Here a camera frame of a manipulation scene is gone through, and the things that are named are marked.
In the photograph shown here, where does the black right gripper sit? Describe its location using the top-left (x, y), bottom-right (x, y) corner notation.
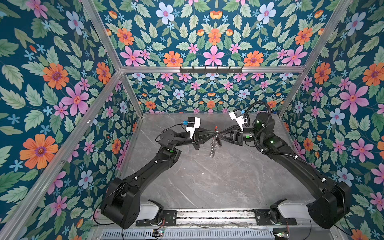
top-left (217, 125), bottom-right (265, 149)

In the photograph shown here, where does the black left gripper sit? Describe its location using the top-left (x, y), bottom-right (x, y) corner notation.
top-left (173, 127), bottom-right (217, 152)

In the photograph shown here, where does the steel keyring with red handle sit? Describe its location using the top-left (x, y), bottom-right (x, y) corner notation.
top-left (210, 127), bottom-right (222, 158)

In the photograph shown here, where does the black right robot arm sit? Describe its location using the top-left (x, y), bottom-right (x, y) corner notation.
top-left (218, 101), bottom-right (351, 229)

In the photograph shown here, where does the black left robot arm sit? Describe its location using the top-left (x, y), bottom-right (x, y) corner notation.
top-left (100, 129), bottom-right (218, 230)

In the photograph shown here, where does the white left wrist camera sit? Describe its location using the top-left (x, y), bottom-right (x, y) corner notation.
top-left (183, 117), bottom-right (201, 139)

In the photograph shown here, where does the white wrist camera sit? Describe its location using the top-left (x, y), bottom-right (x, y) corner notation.
top-left (183, 117), bottom-right (201, 139)
top-left (229, 109), bottom-right (249, 131)

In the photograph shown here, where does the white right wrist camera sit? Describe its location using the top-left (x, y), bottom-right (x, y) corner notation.
top-left (229, 109), bottom-right (249, 131)

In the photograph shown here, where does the black hook rail on wall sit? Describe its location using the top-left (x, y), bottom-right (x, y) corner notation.
top-left (179, 66), bottom-right (243, 74)

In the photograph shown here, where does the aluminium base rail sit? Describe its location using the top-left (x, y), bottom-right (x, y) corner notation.
top-left (92, 208), bottom-right (340, 230)

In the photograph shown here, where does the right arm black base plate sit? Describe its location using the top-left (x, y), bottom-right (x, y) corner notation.
top-left (252, 209), bottom-right (297, 226)

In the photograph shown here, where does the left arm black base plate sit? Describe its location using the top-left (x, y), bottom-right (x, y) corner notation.
top-left (135, 210), bottom-right (177, 227)

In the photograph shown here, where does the white perforated cable duct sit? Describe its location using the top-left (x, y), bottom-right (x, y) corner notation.
top-left (101, 229), bottom-right (275, 240)

